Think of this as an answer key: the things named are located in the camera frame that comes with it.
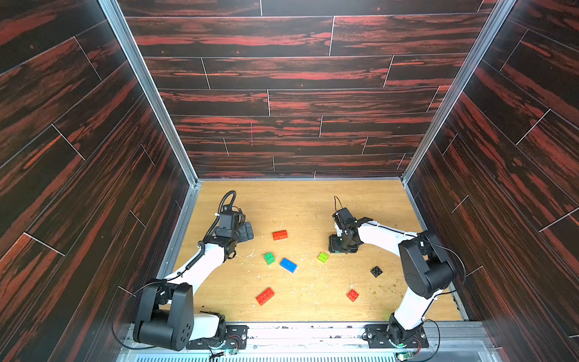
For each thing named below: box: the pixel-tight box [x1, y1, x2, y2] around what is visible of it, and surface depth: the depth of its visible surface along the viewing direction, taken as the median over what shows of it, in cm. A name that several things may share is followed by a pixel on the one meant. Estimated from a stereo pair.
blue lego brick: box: [280, 257, 298, 274], surface depth 90 cm
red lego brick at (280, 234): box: [272, 230, 288, 241], surface depth 100 cm
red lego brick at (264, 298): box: [255, 287, 276, 307], surface depth 83 cm
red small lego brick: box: [346, 288, 359, 303], surface depth 84 cm
